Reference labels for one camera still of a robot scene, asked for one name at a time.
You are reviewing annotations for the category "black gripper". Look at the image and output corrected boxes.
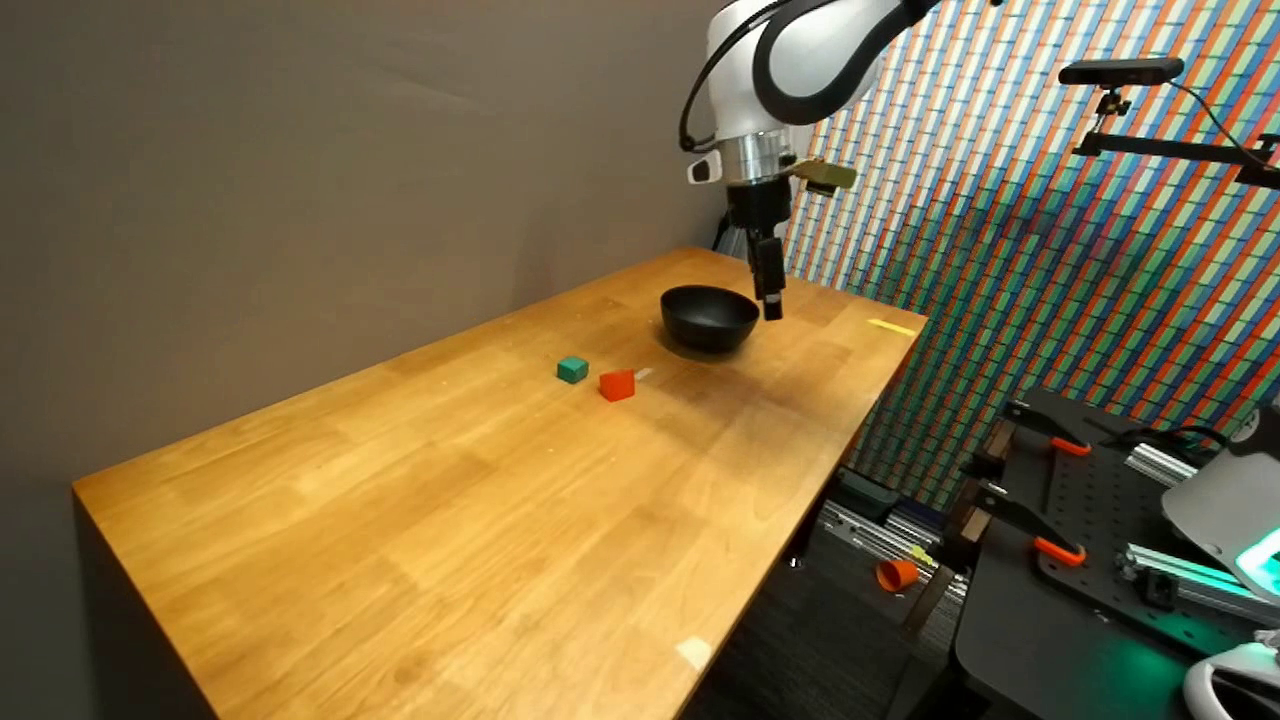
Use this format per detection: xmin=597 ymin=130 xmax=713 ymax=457
xmin=726 ymin=177 xmax=799 ymax=324

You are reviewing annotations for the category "black bowl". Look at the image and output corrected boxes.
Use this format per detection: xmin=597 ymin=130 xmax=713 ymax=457
xmin=657 ymin=286 xmax=766 ymax=359

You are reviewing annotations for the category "multicoloured patterned backdrop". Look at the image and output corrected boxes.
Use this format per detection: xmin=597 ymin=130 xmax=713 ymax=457
xmin=782 ymin=0 xmax=1280 ymax=514

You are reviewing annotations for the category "small orange cup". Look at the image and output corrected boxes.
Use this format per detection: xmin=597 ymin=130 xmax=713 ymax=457
xmin=871 ymin=553 xmax=927 ymax=599

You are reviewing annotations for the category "black ribbed equipment case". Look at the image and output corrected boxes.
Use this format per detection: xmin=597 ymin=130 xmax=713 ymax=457
xmin=693 ymin=465 xmax=967 ymax=720

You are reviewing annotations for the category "short aluminium extrusion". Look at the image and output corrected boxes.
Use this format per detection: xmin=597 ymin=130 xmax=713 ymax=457
xmin=1123 ymin=442 xmax=1206 ymax=489

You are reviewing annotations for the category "white grey device housing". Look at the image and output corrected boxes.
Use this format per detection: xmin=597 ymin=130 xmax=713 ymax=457
xmin=1156 ymin=446 xmax=1280 ymax=610

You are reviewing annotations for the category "long aluminium extrusion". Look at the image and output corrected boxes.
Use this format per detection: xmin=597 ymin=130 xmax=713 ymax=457
xmin=1115 ymin=536 xmax=1280 ymax=630

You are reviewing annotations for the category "white curved tube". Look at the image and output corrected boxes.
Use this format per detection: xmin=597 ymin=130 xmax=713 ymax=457
xmin=1181 ymin=636 xmax=1280 ymax=720

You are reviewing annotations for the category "olive wrist camera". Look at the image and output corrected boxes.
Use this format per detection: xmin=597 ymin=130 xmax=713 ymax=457
xmin=793 ymin=157 xmax=860 ymax=196

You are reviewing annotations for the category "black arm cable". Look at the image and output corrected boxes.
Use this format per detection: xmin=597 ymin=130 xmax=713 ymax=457
xmin=676 ymin=0 xmax=784 ymax=157

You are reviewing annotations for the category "black clamp with orange handle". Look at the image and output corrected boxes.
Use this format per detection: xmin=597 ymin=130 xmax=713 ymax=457
xmin=949 ymin=481 xmax=1093 ymax=574
xmin=995 ymin=396 xmax=1102 ymax=469

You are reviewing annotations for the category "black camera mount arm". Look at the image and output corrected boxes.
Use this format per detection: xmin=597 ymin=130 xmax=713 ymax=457
xmin=1067 ymin=84 xmax=1280 ymax=191

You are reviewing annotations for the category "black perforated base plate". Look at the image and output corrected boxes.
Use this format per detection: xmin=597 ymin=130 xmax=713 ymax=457
xmin=949 ymin=387 xmax=1280 ymax=720

